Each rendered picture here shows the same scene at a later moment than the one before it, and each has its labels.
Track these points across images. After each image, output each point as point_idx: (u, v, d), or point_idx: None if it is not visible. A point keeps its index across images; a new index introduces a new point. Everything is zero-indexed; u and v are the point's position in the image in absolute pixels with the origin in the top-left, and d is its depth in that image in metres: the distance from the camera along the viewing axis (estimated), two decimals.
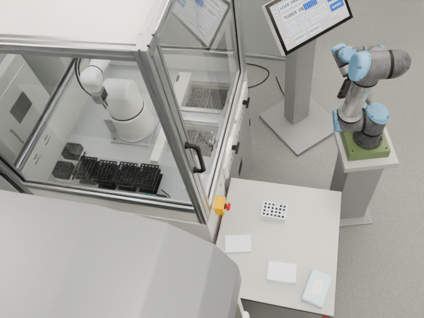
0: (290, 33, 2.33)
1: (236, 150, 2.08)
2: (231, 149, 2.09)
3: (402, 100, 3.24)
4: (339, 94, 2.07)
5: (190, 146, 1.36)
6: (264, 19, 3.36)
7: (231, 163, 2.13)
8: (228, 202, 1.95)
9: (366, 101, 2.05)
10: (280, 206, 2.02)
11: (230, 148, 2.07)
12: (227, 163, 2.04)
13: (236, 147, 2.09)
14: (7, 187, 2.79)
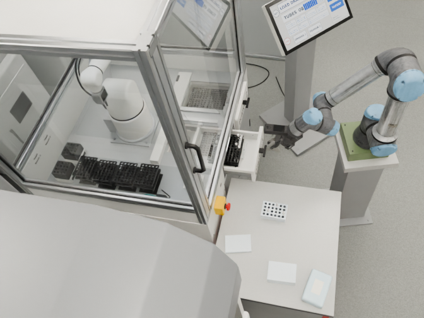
0: (290, 33, 2.33)
1: (264, 153, 2.05)
2: (259, 152, 2.06)
3: None
4: (266, 127, 1.89)
5: (190, 146, 1.36)
6: (264, 19, 3.36)
7: (257, 166, 2.10)
8: (228, 202, 1.95)
9: (267, 146, 1.99)
10: (280, 206, 2.02)
11: (257, 151, 2.04)
12: (255, 166, 2.00)
13: (264, 151, 2.06)
14: (7, 187, 2.79)
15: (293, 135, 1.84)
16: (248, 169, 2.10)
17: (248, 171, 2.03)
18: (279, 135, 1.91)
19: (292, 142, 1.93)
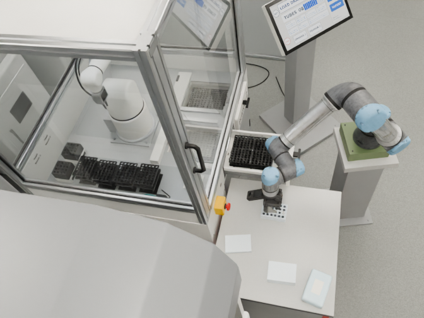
0: (290, 33, 2.33)
1: (298, 156, 2.01)
2: (293, 156, 2.02)
3: (402, 100, 3.24)
4: (248, 194, 1.90)
5: (190, 146, 1.36)
6: (264, 19, 3.36)
7: None
8: (228, 202, 1.95)
9: None
10: (280, 206, 2.02)
11: (292, 155, 2.00)
12: None
13: (298, 154, 2.02)
14: (7, 187, 2.79)
15: (268, 197, 1.80)
16: None
17: None
18: (264, 199, 1.88)
19: (280, 201, 1.86)
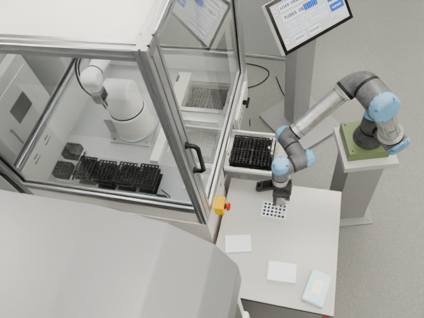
0: (290, 33, 2.33)
1: None
2: None
3: (402, 100, 3.24)
4: (257, 185, 1.88)
5: (190, 146, 1.36)
6: (264, 19, 3.36)
7: None
8: (228, 202, 1.95)
9: None
10: (280, 206, 2.02)
11: None
12: None
13: None
14: (7, 187, 2.79)
15: (278, 188, 1.78)
16: None
17: None
18: (273, 189, 1.86)
19: (290, 192, 1.84)
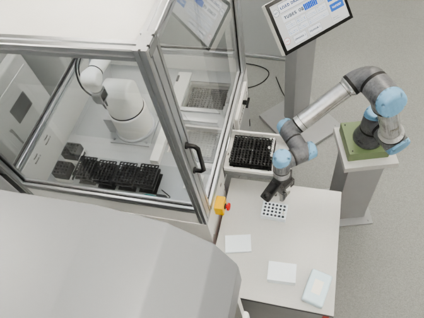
0: (290, 33, 2.33)
1: None
2: None
3: None
4: (264, 197, 1.79)
5: (190, 146, 1.36)
6: (264, 19, 3.36)
7: None
8: (228, 202, 1.95)
9: (280, 199, 1.89)
10: (280, 206, 2.02)
11: None
12: None
13: None
14: (7, 187, 2.79)
15: (286, 180, 1.75)
16: None
17: None
18: None
19: None
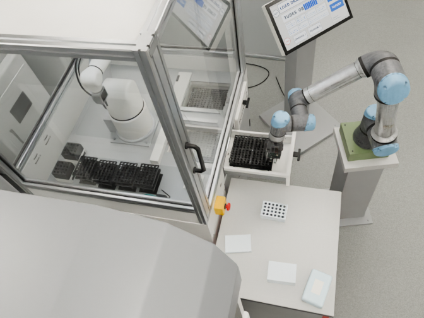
0: (290, 33, 2.33)
1: (298, 156, 2.01)
2: (293, 156, 2.02)
3: None
4: None
5: (190, 146, 1.36)
6: (264, 19, 3.36)
7: None
8: (228, 202, 1.95)
9: None
10: (280, 206, 2.02)
11: (292, 155, 2.00)
12: (290, 170, 1.96)
13: (298, 154, 2.02)
14: (7, 187, 2.79)
15: (268, 135, 1.85)
16: (282, 173, 2.06)
17: (282, 176, 1.99)
18: None
19: (272, 154, 1.89)
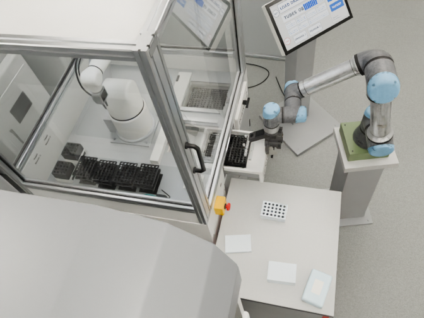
0: (290, 33, 2.33)
1: (272, 154, 2.04)
2: None
3: (402, 100, 3.24)
4: (249, 135, 1.98)
5: (190, 146, 1.36)
6: (264, 19, 3.36)
7: (265, 166, 2.09)
8: (228, 202, 1.95)
9: None
10: (280, 206, 2.02)
11: (265, 152, 2.03)
12: (263, 167, 1.99)
13: None
14: (7, 187, 2.79)
15: (269, 135, 1.88)
16: (256, 170, 2.09)
17: (256, 173, 2.02)
18: (265, 139, 1.96)
19: (281, 140, 1.94)
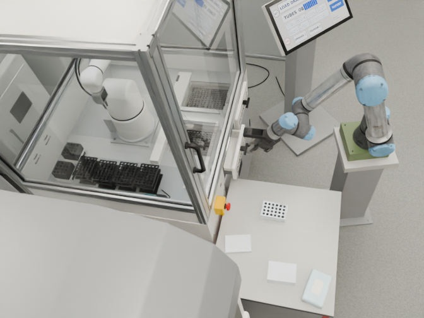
0: (290, 33, 2.33)
1: (245, 151, 2.07)
2: (240, 149, 2.08)
3: (402, 100, 3.24)
4: (245, 130, 1.95)
5: (190, 146, 1.36)
6: (264, 19, 3.36)
7: (239, 163, 2.12)
8: (228, 202, 1.95)
9: (247, 149, 2.05)
10: (280, 206, 2.02)
11: (238, 149, 2.06)
12: (236, 164, 2.02)
13: (245, 149, 2.08)
14: (7, 187, 2.79)
15: (270, 139, 1.91)
16: (230, 166, 2.12)
17: (229, 169, 2.05)
18: (258, 138, 1.97)
19: (271, 145, 2.00)
